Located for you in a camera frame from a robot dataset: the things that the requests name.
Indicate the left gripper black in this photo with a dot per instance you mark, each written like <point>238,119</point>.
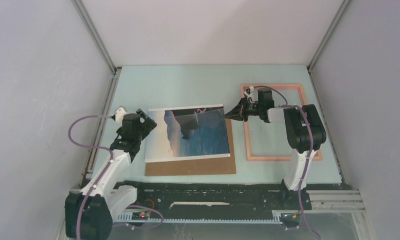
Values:
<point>147,125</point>

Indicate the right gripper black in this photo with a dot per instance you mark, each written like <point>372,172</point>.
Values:
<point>239,112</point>

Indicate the pink wooden picture frame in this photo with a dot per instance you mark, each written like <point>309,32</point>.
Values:
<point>287,86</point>

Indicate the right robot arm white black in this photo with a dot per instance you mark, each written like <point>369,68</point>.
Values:
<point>305,132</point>

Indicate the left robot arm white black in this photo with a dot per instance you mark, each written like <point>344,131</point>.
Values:
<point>90,213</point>

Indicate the landscape photo print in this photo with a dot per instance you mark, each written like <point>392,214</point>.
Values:
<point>157,147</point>

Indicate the brown backing board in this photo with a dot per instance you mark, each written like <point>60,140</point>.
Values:
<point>196,167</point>

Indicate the small circuit board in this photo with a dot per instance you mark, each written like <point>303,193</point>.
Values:
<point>140,216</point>

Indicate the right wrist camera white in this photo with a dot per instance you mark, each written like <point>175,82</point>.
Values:
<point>249,92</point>

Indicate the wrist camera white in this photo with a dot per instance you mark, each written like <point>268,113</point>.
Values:
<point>249,92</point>
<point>119,114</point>

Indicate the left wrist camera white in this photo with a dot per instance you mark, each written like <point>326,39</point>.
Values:
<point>119,114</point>

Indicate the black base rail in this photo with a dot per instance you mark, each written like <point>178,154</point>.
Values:
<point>218,202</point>

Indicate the left corner metal post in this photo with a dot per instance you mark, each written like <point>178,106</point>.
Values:
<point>93,32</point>

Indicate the corner metal post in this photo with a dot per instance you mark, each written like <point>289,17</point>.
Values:
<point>93,32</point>
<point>328,34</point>

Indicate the white cable duct strip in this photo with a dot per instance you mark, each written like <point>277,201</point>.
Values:
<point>126,217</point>

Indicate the aluminium frame rails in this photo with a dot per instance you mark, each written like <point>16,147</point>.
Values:
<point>325,198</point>

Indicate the right corner metal post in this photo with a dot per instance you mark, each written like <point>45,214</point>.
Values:
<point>328,34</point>

